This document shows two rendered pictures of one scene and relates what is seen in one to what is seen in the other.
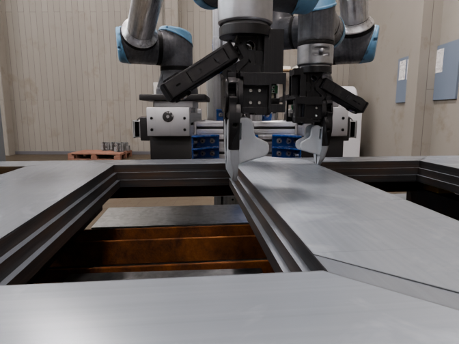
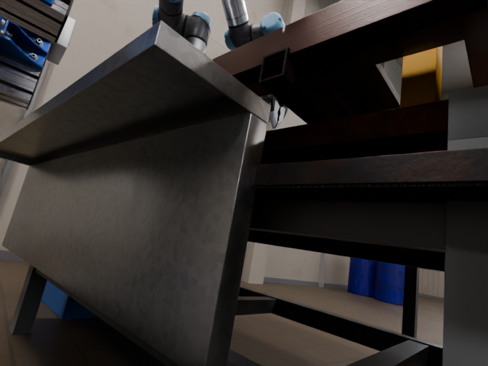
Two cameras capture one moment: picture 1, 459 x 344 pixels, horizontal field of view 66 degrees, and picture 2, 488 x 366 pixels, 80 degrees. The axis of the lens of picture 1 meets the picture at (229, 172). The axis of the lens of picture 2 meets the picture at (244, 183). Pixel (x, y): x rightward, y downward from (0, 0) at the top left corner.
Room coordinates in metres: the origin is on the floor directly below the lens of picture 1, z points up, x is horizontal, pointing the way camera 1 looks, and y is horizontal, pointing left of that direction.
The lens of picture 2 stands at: (1.18, 0.67, 0.46)
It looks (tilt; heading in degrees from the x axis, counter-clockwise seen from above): 12 degrees up; 230
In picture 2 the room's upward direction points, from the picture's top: 10 degrees clockwise
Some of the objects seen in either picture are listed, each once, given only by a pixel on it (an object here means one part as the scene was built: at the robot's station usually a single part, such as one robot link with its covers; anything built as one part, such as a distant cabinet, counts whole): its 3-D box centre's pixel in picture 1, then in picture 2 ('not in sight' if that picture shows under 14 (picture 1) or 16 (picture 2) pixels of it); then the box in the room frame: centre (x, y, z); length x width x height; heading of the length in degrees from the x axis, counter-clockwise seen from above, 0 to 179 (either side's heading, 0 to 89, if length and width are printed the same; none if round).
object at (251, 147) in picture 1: (248, 150); (274, 118); (0.50, -0.03, 0.92); 0.06 x 0.03 x 0.09; 96
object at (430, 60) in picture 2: not in sight; (421, 88); (0.68, 0.50, 0.78); 0.05 x 0.05 x 0.19; 6
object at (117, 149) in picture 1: (100, 150); not in sight; (7.96, 2.89, 0.17); 1.19 x 0.83 x 0.34; 89
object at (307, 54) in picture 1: (315, 57); (194, 51); (0.78, -0.18, 1.09); 0.08 x 0.08 x 0.05
